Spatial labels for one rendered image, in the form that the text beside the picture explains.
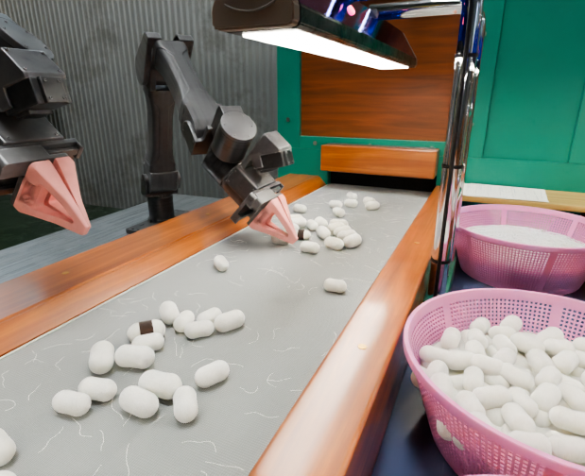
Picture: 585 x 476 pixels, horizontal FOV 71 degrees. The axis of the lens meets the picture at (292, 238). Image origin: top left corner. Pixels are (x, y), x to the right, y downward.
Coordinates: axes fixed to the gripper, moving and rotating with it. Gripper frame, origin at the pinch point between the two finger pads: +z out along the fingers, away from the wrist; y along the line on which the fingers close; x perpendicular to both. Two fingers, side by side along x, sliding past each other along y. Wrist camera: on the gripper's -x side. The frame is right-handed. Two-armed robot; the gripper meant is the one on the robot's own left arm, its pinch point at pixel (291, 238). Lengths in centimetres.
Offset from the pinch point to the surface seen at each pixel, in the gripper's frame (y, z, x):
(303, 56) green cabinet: 54, -38, -10
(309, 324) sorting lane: -21.4, 10.2, -6.7
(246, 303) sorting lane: -20.1, 3.4, -0.7
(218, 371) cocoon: -34.4, 6.7, -5.8
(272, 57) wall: 217, -117, 42
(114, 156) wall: 208, -183, 201
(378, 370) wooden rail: -29.6, 15.9, -15.1
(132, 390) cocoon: -39.9, 3.0, -3.3
